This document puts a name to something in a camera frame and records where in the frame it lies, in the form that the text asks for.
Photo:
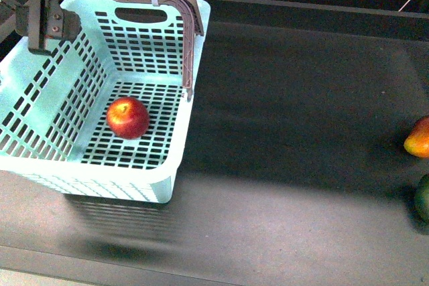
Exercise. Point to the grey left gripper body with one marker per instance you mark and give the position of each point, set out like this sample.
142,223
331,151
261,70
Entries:
43,20

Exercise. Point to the light blue plastic basket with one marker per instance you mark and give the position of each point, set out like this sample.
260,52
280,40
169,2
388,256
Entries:
53,108

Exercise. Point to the red apple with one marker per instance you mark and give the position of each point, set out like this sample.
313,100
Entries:
128,118

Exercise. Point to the red yellow mango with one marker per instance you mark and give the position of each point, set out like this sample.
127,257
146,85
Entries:
416,143

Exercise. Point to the green avocado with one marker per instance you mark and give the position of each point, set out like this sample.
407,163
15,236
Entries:
421,198

